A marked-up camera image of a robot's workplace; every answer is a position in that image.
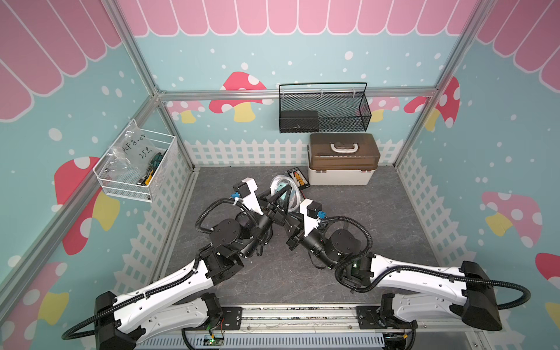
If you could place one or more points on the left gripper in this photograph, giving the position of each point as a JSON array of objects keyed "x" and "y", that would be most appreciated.
[{"x": 270, "y": 208}]

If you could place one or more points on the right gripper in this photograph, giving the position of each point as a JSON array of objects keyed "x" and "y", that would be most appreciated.
[{"x": 301, "y": 228}]

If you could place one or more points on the teal charger cube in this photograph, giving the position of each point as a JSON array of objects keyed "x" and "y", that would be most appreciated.
[{"x": 284, "y": 195}]

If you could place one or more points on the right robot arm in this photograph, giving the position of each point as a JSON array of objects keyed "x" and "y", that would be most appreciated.
[{"x": 466, "y": 292}]

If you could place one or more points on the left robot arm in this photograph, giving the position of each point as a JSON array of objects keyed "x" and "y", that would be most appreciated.
[{"x": 239, "y": 227}]

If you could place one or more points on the black orange battery pack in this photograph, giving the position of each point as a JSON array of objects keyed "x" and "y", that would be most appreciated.
[{"x": 299, "y": 178}]

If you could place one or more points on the brown lidded storage box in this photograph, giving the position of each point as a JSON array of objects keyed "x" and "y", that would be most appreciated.
[{"x": 342, "y": 159}]

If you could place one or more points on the black box in basket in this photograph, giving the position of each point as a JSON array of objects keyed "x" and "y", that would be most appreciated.
[{"x": 299, "y": 121}]

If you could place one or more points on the green yellow tool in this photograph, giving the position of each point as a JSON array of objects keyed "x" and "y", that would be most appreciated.
[{"x": 151, "y": 170}]

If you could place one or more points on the green circuit board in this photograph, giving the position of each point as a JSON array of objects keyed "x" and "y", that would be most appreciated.
[{"x": 213, "y": 340}]

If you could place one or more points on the clear plastic labelled bag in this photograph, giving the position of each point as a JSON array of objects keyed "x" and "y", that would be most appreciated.
[{"x": 132, "y": 151}]

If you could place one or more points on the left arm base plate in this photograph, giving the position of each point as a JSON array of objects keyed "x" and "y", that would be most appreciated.
[{"x": 225, "y": 318}]

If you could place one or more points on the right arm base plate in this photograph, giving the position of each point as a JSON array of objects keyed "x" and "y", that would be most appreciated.
[{"x": 372, "y": 317}]

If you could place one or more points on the black mesh wall basket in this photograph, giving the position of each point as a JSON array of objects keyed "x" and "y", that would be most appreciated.
[{"x": 342, "y": 107}]

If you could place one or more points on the white wire wall basket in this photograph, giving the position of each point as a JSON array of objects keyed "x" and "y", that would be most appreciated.
[{"x": 124, "y": 185}]

